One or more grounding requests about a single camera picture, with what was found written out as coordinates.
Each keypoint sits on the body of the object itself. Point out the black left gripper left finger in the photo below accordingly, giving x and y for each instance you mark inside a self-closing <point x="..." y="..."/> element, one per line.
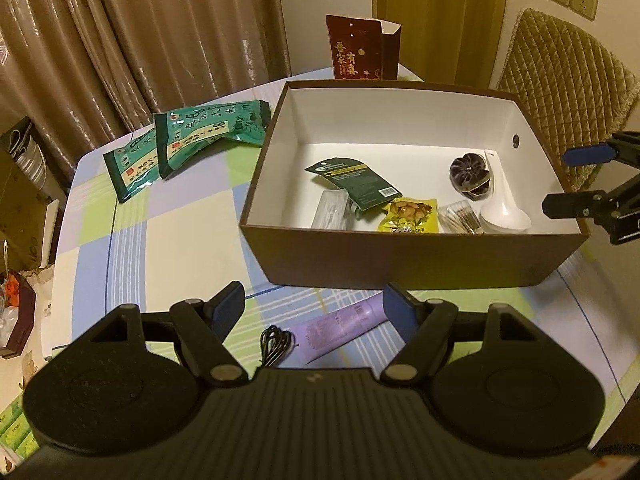
<point x="202" y="327"/>

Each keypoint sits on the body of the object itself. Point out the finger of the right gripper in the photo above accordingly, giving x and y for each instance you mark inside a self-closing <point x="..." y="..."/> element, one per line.
<point x="591" y="204"/>
<point x="590" y="155"/>

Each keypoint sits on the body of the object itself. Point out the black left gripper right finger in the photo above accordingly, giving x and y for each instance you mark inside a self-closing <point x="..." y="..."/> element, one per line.
<point x="425" y="327"/>

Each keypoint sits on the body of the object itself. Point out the white plastic spoon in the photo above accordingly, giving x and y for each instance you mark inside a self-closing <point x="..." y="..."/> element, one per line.
<point x="500" y="212"/>

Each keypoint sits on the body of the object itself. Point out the purple cream tube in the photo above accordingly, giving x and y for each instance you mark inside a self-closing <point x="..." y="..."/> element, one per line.
<point x="319" y="336"/>

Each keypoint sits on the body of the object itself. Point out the yellow snack packet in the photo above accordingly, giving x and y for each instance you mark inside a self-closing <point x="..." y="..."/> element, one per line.
<point x="406" y="215"/>

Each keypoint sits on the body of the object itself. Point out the wooden cotton swab bag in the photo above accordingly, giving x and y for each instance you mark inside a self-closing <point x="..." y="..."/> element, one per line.
<point x="459" y="218"/>

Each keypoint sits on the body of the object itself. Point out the dark purple scrunchie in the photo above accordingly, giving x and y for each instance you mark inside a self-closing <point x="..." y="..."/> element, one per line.
<point x="470" y="176"/>

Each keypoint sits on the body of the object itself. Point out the clear cotton swab box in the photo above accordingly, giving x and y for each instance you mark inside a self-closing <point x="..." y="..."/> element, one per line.
<point x="335" y="212"/>

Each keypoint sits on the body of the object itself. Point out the dark green face mask packet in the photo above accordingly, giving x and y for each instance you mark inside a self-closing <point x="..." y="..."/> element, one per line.
<point x="365" y="187"/>

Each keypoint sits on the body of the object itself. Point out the quilted tan chair cushion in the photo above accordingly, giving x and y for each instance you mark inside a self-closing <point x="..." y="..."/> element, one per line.
<point x="576" y="91"/>

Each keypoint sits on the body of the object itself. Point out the checked tablecloth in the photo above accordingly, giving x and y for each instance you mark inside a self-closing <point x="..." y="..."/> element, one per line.
<point x="181" y="238"/>

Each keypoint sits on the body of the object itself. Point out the brown cardboard storage box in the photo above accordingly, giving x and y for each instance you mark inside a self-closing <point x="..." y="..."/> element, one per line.
<point x="409" y="133"/>

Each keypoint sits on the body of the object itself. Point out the green packet front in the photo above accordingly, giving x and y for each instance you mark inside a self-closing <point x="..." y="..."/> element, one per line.
<point x="134" y="166"/>

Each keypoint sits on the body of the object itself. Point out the green packet rear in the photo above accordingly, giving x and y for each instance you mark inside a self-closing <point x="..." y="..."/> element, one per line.
<point x="182" y="133"/>

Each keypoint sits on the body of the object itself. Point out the brown cardboard carton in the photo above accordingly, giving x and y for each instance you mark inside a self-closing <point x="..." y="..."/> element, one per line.
<point x="28" y="188"/>

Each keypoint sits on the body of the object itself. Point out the dark red gift bag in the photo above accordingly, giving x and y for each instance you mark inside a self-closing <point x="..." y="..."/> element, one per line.
<point x="363" y="48"/>

